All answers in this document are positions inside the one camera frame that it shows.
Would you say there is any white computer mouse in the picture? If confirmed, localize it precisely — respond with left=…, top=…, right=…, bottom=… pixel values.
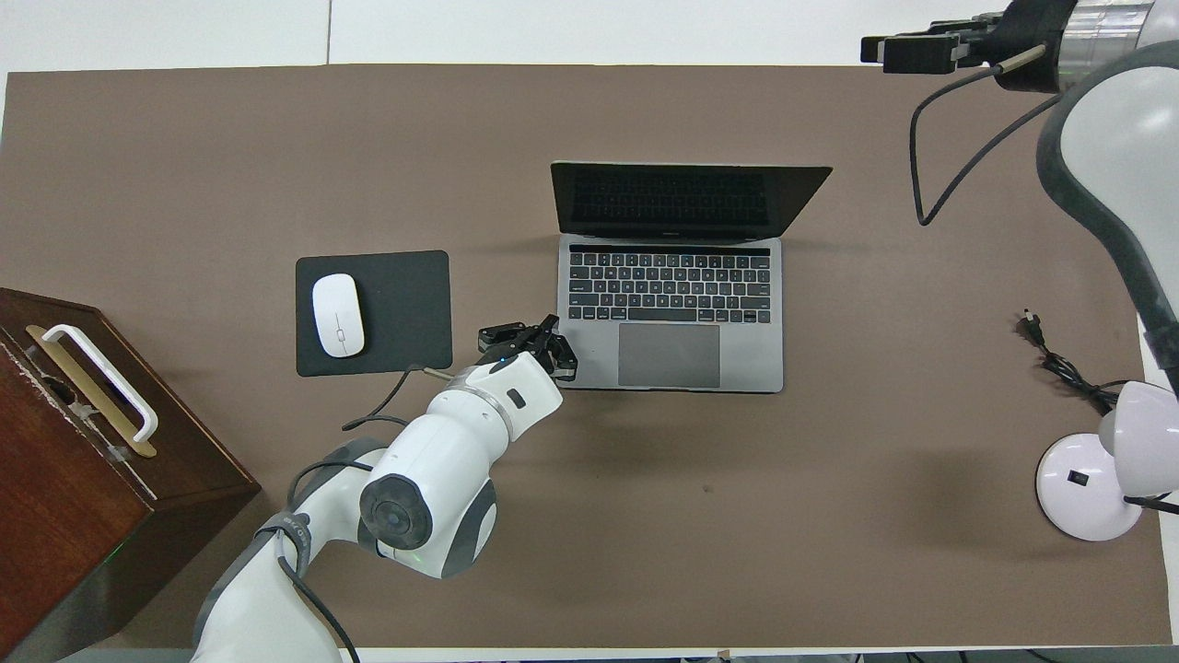
left=311, top=273, right=366, bottom=359

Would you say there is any black mouse pad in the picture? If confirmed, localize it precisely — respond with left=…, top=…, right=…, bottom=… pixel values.
left=295, top=250, right=454, bottom=378

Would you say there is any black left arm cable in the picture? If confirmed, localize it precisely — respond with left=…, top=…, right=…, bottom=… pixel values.
left=267, top=366, right=454, bottom=663

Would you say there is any dark brown wooden box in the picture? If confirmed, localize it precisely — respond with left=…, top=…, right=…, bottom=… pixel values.
left=0, top=287, right=263, bottom=663

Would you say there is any brown table mat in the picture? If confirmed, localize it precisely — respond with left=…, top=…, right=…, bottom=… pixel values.
left=0, top=64, right=1148, bottom=650

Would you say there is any white box handle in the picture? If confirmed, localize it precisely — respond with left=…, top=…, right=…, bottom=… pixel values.
left=41, top=324, right=159, bottom=444

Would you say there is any white desk lamp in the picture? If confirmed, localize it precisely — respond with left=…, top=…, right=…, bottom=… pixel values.
left=1035, top=379, right=1179, bottom=542

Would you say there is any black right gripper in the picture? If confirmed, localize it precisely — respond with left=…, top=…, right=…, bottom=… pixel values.
left=860, top=0, right=1079, bottom=93

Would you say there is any silver grey laptop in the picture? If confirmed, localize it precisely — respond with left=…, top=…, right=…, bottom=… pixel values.
left=550, top=162, right=834, bottom=395

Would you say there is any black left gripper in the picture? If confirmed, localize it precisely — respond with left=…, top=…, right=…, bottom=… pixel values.
left=477, top=314, right=579, bottom=383

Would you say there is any gold handle back plate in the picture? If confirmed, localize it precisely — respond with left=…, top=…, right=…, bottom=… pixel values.
left=25, top=324, right=158, bottom=459

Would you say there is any black lamp power cable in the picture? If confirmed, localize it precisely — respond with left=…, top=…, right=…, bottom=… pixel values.
left=1021, top=309, right=1120, bottom=415

